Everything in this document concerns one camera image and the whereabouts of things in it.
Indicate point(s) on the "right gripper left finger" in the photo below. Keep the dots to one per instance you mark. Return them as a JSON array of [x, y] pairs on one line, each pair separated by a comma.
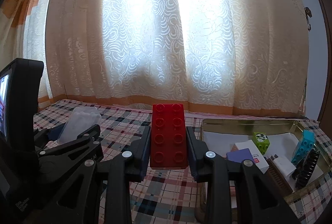
[[128, 166]]

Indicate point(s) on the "brown wooden comb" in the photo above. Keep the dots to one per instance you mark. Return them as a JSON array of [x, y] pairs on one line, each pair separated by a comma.
[[277, 179]]

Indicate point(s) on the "cyan toy building block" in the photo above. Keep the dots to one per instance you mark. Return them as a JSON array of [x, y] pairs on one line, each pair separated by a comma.
[[304, 146]]

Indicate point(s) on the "white power adapter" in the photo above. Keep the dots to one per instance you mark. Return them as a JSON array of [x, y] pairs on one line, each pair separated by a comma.
[[285, 166]]

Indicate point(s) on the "curtain tieback hook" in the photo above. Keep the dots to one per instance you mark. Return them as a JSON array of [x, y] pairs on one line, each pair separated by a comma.
[[308, 16]]

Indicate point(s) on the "white cardboard box red stamp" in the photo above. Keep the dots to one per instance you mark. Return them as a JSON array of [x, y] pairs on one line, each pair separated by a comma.
[[257, 156]]

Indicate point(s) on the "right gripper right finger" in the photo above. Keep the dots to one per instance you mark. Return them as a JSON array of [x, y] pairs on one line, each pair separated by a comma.
[[257, 200]]

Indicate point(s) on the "white paper tray liner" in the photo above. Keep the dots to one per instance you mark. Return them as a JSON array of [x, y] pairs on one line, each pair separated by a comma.
[[281, 144]]

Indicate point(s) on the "clear plastic box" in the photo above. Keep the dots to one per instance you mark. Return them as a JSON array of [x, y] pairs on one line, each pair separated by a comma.
[[81, 119]]

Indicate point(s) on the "purple small box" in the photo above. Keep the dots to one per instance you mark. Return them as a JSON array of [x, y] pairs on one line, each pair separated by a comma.
[[239, 156]]

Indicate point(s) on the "red toy building block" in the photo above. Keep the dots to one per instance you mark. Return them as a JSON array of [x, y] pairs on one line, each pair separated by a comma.
[[168, 137]]

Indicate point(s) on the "plaid tablecloth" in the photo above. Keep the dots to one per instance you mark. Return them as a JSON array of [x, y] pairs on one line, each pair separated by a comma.
[[166, 196]]

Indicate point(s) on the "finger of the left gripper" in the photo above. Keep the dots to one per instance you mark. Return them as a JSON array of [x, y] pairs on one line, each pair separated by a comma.
[[44, 136], [89, 138]]

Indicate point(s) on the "beige lace curtain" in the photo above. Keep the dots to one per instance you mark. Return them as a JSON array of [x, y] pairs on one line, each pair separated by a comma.
[[234, 57]]

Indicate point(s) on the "green toy building block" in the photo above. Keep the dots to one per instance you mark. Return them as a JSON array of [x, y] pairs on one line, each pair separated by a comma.
[[261, 141]]

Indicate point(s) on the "gold metal tin tray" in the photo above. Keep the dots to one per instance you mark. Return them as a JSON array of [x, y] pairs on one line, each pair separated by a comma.
[[259, 125]]

